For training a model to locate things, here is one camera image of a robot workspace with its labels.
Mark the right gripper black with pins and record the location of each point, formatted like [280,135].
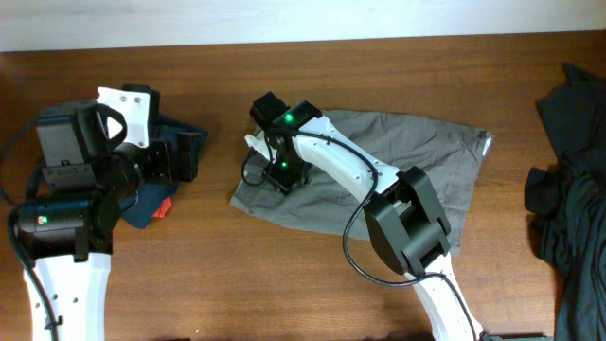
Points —
[280,178]

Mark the grey shorts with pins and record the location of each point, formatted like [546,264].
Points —
[451,154]

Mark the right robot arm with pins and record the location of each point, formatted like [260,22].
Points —
[404,218]

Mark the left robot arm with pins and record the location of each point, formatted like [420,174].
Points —
[66,272]

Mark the folded red garment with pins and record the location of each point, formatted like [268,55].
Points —
[163,209]

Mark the folded navy blue garment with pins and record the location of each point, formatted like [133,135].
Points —
[96,178]

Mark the dark teal garment pile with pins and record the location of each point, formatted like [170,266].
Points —
[568,202]

